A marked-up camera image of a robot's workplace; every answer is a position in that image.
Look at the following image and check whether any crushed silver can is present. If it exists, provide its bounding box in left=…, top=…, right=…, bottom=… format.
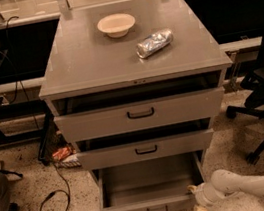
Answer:
left=136, top=28, right=174, bottom=59

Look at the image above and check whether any black hanging cable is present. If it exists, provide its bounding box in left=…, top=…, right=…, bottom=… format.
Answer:
left=0, top=14, right=43, bottom=137

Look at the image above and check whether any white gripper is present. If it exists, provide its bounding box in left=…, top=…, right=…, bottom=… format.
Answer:
left=187, top=182, right=226, bottom=211

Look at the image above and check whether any black floor cable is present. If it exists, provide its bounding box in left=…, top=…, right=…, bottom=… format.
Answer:
left=30, top=161, right=75, bottom=211

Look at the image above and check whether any orange snack packet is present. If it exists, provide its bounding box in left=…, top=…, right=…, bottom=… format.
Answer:
left=52, top=145, right=73, bottom=161

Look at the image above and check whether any grey metal drawer cabinet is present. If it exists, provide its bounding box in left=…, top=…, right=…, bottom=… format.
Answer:
left=24, top=0, right=252, bottom=203

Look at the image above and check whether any grey bottom drawer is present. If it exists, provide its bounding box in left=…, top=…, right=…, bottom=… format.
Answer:
left=97, top=151, right=204, bottom=211

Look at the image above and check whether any grey drawer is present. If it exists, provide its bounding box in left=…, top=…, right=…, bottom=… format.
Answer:
left=97, top=151, right=204, bottom=211
left=54, top=87, right=224, bottom=142
left=77, top=129, right=213, bottom=171

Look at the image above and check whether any grey top drawer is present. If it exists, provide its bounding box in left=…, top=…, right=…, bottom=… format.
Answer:
left=54, top=87, right=224, bottom=142

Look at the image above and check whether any grey middle drawer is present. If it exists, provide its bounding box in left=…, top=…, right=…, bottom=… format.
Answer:
left=77, top=129, right=213, bottom=171

